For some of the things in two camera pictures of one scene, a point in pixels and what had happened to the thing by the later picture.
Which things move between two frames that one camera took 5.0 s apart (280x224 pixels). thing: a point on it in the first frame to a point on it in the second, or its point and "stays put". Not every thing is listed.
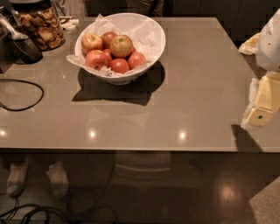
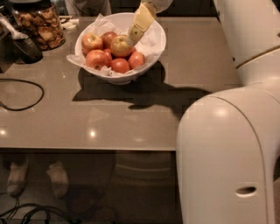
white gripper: [269, 48] to [162, 4]
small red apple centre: [108, 54] stays put
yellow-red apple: [121, 46] stays put
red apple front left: [96, 59] stays put
